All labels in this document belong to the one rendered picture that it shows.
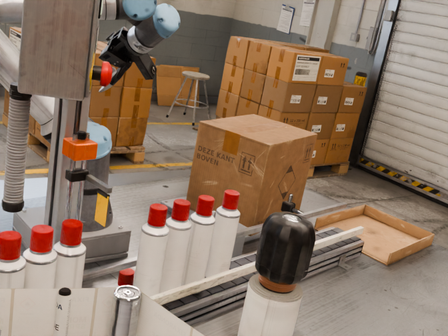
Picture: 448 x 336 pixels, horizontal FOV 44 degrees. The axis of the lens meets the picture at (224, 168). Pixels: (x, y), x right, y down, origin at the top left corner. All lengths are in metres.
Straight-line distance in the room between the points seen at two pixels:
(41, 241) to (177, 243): 0.29
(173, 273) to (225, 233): 0.15
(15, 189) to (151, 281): 0.30
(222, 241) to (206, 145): 0.47
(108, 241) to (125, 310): 0.57
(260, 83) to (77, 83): 4.02
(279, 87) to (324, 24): 2.02
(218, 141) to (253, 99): 3.33
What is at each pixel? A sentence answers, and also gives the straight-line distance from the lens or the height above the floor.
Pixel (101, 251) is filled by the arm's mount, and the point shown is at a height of 0.86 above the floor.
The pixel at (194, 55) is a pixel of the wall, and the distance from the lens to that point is 7.55.
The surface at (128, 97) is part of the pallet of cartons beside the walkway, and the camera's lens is 4.54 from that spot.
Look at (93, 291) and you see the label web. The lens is 0.79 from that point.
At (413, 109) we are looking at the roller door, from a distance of 5.63.
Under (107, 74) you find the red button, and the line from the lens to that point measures 0.85.
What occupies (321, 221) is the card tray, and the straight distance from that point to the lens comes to 1.77.
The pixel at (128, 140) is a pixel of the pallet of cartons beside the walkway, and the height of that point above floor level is 0.20.
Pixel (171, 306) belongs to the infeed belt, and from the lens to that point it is 1.11.
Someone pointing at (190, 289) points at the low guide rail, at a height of 0.91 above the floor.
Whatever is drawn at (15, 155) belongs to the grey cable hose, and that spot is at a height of 1.18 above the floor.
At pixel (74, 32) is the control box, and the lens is 0.83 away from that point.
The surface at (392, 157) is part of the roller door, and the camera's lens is 5.76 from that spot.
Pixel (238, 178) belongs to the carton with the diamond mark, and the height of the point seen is 1.00.
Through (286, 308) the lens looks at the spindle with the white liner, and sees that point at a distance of 0.84.
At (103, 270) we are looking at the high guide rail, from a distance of 1.05.
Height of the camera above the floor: 1.47
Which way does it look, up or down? 17 degrees down
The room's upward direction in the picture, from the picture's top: 11 degrees clockwise
